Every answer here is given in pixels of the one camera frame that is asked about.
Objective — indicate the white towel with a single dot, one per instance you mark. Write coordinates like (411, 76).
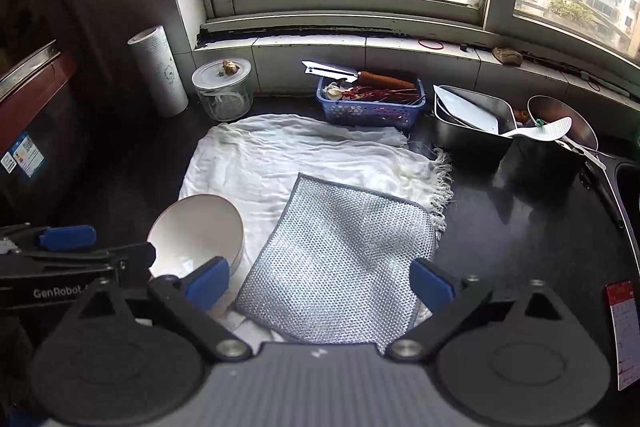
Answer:
(260, 157)

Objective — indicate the steel sink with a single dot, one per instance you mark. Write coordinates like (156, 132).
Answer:
(631, 187)

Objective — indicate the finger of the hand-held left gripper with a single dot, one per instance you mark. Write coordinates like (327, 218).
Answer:
(137, 259)
(67, 238)

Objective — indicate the red rubber band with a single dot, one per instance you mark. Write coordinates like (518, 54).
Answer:
(420, 44)

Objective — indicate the grey mesh dish cloth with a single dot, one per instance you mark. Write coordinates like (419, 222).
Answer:
(340, 257)

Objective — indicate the white flat lid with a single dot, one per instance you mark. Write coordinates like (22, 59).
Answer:
(470, 112)

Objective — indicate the dark red rice cooker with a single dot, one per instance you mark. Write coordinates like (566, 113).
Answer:
(40, 117)

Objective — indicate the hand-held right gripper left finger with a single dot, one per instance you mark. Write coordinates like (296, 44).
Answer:
(207, 283)

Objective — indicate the glass jar with lid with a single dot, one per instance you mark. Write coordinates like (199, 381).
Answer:
(222, 99)

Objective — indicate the rectangular steel container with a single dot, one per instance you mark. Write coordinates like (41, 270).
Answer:
(470, 144)

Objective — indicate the dried red chilies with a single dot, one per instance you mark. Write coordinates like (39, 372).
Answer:
(385, 96)

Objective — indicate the round steel pot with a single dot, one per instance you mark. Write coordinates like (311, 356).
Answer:
(550, 157)

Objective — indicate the white bowl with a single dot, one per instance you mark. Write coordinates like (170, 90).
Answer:
(190, 227)

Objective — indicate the red white card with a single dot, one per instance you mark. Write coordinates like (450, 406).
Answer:
(625, 332)

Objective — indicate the brown stone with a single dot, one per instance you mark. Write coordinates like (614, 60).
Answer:
(507, 57)

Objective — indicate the ginger piece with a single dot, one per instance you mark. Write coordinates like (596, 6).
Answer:
(230, 67)

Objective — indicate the paper towel roll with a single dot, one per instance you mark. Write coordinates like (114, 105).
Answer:
(157, 72)

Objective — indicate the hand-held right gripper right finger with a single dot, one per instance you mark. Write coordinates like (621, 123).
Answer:
(430, 283)

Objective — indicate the blue plastic basket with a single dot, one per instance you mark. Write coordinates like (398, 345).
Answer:
(370, 113)

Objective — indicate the garlic bulb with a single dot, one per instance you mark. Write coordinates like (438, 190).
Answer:
(333, 91)

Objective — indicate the white rice paddle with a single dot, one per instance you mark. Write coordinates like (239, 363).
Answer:
(545, 131)

